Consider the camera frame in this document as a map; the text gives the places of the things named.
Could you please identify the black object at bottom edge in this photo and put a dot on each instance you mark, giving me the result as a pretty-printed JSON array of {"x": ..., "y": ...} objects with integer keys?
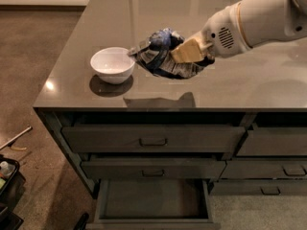
[{"x": 80, "y": 225}]

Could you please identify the metal rod on floor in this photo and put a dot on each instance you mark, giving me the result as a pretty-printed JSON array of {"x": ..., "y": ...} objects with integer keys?
[{"x": 13, "y": 139}]

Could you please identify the black tray with bottle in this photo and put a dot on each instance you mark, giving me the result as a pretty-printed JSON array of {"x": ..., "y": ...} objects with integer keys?
[{"x": 11, "y": 182}]

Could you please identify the white ceramic bowl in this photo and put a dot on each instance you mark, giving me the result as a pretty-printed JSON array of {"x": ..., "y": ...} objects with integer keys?
[{"x": 112, "y": 65}]

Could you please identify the grey top left drawer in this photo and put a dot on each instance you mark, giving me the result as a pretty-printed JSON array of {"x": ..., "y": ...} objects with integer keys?
[{"x": 154, "y": 132}]

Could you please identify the grey bottom right drawer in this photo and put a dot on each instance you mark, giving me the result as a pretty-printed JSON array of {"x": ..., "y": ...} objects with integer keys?
[{"x": 258, "y": 188}]

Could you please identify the grey top right drawer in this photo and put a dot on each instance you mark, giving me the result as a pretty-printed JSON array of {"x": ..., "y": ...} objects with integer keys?
[{"x": 276, "y": 134}]

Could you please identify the open grey bottom drawer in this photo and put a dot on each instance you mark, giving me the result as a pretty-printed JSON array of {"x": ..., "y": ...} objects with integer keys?
[{"x": 153, "y": 204}]

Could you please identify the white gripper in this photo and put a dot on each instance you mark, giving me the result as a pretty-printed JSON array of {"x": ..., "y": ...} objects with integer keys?
[{"x": 220, "y": 33}]

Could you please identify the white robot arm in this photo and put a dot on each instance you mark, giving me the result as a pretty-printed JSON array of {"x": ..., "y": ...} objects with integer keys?
[{"x": 244, "y": 26}]

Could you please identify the grey middle left drawer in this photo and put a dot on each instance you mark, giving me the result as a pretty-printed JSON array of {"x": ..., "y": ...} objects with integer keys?
[{"x": 152, "y": 167}]

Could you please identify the grey middle right drawer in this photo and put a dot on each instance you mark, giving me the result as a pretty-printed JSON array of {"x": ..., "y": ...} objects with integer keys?
[{"x": 261, "y": 169}]

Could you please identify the blue chip bag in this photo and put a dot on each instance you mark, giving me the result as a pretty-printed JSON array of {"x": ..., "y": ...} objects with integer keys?
[{"x": 154, "y": 55}]

